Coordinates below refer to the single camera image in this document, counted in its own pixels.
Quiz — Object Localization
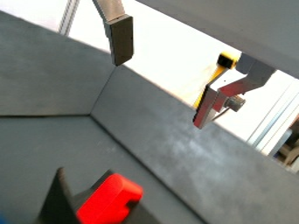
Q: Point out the black curved regrasp stand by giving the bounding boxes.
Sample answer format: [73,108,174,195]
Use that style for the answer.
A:
[37,168,162,224]

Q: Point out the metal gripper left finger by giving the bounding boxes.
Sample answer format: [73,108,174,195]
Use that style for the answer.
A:
[93,0,134,66]

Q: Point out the red square-circle object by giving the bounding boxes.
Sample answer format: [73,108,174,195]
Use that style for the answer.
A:
[77,173,143,224]

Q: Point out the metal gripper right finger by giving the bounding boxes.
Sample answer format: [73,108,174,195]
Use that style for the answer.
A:
[193,52,277,129]

